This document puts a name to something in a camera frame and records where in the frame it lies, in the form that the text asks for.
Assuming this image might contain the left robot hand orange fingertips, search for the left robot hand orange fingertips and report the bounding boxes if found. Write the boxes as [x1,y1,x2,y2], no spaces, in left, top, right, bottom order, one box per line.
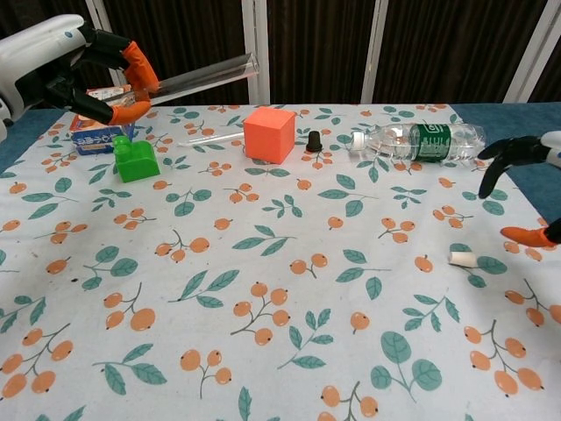
[0,14,161,126]

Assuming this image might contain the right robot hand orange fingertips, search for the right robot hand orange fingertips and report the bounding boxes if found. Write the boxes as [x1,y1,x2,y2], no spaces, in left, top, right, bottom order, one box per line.
[477,131,561,251]

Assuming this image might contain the white rubber stopper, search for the white rubber stopper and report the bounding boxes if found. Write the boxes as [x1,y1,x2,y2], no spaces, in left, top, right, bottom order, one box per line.
[447,251,478,268]

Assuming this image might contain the clear glass test tube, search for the clear glass test tube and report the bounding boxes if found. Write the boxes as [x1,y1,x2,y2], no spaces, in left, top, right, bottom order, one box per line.
[146,52,260,100]

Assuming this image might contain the clear glass pipette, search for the clear glass pipette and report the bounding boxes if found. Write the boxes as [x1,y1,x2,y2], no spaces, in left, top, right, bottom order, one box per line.
[177,131,245,148]

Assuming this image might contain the clear green-label water bottle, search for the clear green-label water bottle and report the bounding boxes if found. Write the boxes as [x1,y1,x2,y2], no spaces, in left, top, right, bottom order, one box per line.
[349,121,488,165]

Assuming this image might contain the orange snack carton box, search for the orange snack carton box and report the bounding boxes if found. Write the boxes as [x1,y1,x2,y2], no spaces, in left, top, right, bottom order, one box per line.
[69,85,139,156]

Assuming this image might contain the green toy building brick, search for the green toy building brick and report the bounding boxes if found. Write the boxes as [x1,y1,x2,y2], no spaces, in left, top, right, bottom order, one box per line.
[112,135,162,183]

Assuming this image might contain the dark pleated curtain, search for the dark pleated curtain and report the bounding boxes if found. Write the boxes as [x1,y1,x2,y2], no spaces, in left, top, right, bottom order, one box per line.
[0,0,561,116]

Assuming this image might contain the orange foam cube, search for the orange foam cube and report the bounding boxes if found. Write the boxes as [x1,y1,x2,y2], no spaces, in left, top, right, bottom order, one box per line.
[243,106,296,165]

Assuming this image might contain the floral orange fruit tablecloth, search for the floral orange fruit tablecloth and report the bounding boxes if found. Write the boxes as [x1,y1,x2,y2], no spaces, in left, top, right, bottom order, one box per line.
[0,103,561,421]

